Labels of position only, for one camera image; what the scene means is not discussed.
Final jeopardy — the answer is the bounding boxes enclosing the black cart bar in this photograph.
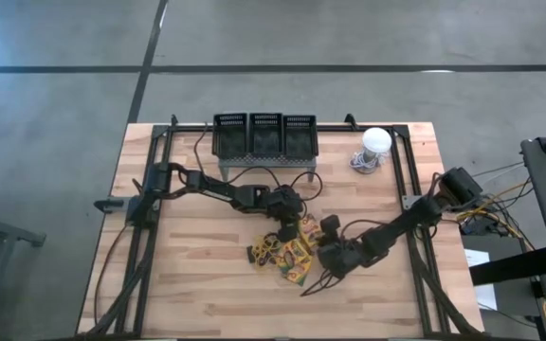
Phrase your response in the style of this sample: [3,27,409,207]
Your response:
[467,245,546,287]

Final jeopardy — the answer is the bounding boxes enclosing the grey perforated metal shelf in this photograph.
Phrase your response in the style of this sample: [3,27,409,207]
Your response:
[216,153,318,184]

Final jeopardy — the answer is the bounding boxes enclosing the brown cable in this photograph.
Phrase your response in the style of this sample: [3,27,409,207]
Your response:
[93,222,132,328]

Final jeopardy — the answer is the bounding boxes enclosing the white lamp cable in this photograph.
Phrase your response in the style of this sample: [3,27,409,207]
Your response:
[348,150,389,172]

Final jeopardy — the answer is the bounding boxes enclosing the white mushroom lamp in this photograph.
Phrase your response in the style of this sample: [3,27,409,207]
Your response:
[348,126,393,175]

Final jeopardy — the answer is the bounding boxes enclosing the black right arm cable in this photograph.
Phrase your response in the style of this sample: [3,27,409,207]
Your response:
[300,217,389,298]

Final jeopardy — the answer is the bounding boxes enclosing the white paper sheet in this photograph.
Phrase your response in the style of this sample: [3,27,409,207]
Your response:
[464,248,500,312]

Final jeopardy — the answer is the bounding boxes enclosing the black aluminium table frame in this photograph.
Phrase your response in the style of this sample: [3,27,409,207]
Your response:
[81,120,487,340]

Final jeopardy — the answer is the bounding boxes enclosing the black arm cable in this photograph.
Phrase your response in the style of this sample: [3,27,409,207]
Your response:
[300,217,389,298]
[192,122,324,219]

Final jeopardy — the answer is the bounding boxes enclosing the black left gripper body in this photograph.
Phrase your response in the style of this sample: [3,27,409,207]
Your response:
[265,185,307,224]

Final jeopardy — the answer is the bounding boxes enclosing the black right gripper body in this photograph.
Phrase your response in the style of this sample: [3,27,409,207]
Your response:
[317,235,374,279]

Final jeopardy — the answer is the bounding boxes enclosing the tangled floor cables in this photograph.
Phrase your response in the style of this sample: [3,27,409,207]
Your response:
[457,160,539,252]

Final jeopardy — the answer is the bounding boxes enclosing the black cable conduit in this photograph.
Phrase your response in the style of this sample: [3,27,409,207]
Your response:
[87,226,156,338]
[408,226,481,338]

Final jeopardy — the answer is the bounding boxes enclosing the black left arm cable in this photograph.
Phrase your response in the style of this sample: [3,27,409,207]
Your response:
[192,122,324,219]

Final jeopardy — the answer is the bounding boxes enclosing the grey metal side table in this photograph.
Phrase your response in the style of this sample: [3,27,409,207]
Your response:
[0,207,47,332]

